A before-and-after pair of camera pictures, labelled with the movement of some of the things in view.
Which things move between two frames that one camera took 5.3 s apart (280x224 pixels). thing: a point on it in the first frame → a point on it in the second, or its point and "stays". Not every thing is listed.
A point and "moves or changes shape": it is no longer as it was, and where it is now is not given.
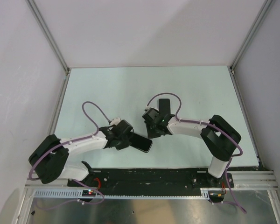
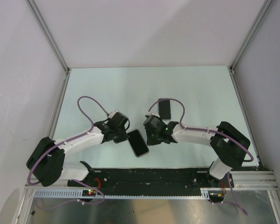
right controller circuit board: (216, 196) stays
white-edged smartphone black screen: (140, 143) moves or changes shape
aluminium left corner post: (42, 23) stays
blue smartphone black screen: (164, 107) stays
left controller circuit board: (88, 192) stays
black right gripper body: (155, 127) → (157, 135)
